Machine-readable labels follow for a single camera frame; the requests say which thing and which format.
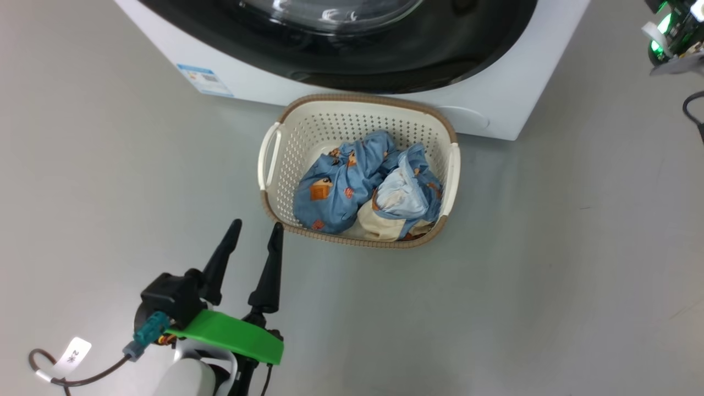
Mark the white front-load washing machine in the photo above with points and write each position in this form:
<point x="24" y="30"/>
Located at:
<point x="264" y="82"/>

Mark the cream cloth with brown prints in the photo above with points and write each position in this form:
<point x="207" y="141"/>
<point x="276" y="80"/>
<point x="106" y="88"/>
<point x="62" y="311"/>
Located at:
<point x="379" y="225"/>

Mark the blue energy label sticker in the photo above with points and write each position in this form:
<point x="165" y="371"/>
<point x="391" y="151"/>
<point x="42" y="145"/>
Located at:
<point x="204" y="80"/>

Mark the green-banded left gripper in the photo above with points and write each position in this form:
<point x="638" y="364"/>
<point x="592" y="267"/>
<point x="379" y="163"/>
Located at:
<point x="231" y="334"/>

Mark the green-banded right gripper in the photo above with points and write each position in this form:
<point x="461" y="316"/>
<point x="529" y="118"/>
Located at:
<point x="674" y="30"/>

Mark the cream perforated plastic laundry basket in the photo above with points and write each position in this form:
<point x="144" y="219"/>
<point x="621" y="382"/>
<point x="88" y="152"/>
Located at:
<point x="308" y="137"/>

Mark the round white filter cover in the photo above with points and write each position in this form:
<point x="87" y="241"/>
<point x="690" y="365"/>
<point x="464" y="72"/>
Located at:
<point x="462" y="117"/>

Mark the black round glass washer door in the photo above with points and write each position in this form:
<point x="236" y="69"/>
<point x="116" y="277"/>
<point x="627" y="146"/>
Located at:
<point x="385" y="60"/>

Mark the teal left camera connector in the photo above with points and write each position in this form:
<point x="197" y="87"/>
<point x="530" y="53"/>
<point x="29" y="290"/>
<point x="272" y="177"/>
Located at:
<point x="148" y="330"/>

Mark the blue garment with pale lining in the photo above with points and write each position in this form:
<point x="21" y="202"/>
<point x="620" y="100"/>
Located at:
<point x="407" y="190"/>

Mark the blue garment with orange prints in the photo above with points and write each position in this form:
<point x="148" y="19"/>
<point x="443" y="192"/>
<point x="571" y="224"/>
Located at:
<point x="335" y="192"/>

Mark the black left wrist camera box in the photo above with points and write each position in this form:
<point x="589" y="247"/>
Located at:
<point x="168" y="297"/>

